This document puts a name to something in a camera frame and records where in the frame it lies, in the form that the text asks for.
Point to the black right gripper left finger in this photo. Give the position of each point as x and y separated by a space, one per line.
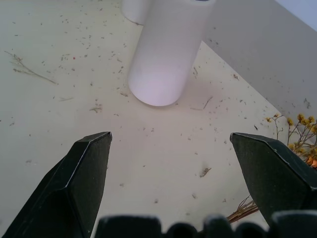
74 183

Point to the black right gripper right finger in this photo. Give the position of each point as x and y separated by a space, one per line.
270 173

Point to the tall white cylindrical vase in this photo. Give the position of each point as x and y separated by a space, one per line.
166 54

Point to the short white cylindrical vase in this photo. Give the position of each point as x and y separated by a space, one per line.
133 11

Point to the dried yellow flower bunch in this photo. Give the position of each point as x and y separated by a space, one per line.
301 138

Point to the dry twig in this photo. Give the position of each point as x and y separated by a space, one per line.
27 69

